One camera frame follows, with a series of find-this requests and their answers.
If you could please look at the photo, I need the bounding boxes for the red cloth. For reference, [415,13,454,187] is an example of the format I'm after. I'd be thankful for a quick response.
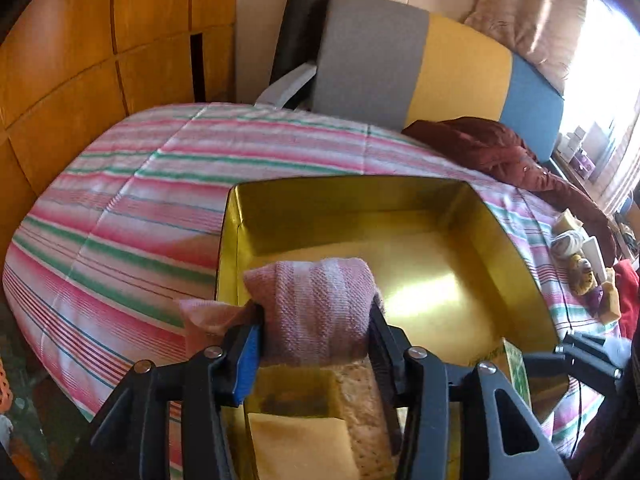
[614,260,640,341]

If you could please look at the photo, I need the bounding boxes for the green printed packet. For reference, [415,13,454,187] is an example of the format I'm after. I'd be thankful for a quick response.
[501,339,532,408]

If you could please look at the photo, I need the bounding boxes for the brown textured cloth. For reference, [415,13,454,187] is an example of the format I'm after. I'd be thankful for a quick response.
[335,360,406,476]

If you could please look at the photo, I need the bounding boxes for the wooden wardrobe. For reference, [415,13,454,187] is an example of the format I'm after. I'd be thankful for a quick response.
[0,0,241,261]

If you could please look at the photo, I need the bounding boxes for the beige curtain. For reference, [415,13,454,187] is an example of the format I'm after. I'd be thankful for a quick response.
[465,0,640,211]

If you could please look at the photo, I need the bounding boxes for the yellow sponge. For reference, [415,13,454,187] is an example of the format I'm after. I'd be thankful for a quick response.
[247,412,361,480]
[552,210,582,234]

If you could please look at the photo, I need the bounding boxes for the yellow sponge on bed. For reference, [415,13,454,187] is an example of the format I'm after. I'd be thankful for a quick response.
[552,210,582,234]

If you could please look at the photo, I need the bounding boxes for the grey chair armrest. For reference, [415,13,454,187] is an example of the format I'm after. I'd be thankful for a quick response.
[254,62,318,108]

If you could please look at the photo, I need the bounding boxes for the maroon jacket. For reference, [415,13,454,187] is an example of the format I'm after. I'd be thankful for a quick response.
[402,117,618,266]

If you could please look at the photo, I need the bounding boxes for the striped bed sheet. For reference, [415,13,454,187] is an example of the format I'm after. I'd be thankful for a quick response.
[2,102,623,480]

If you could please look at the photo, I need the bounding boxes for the pink towel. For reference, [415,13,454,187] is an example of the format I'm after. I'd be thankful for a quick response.
[177,257,386,367]

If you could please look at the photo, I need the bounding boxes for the white rectangular box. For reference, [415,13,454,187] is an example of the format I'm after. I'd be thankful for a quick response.
[581,236,605,270]

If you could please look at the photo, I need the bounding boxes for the white cosmetic boxes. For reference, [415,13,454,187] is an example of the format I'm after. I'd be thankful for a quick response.
[560,125,588,153]

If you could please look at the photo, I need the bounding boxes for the black cable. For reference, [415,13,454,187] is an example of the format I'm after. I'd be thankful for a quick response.
[566,305,586,456]

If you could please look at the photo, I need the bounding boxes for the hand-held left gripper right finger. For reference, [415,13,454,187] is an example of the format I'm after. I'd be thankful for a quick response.
[367,305,573,480]

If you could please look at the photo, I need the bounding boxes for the yellow tiger plush toy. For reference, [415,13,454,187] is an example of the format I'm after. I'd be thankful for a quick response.
[569,254,599,297]

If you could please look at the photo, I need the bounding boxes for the black rolled mat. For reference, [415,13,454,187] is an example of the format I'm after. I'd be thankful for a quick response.
[270,0,336,106]

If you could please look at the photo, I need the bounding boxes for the orange basket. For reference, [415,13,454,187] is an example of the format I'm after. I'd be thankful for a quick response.
[0,360,16,417]

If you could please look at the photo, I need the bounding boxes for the grey yellow blue headboard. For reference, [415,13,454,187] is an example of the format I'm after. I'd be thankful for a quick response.
[310,0,566,161]

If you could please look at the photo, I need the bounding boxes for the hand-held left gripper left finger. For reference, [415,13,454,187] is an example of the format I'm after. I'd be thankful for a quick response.
[60,322,263,480]

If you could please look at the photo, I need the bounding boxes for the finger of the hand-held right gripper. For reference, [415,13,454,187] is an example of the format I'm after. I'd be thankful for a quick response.
[554,332,623,391]

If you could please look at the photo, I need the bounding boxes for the striped rolled sock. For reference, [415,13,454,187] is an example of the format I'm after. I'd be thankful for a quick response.
[550,230,587,261]

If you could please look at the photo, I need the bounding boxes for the golden metal box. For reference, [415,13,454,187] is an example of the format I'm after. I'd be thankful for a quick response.
[215,175,571,480]

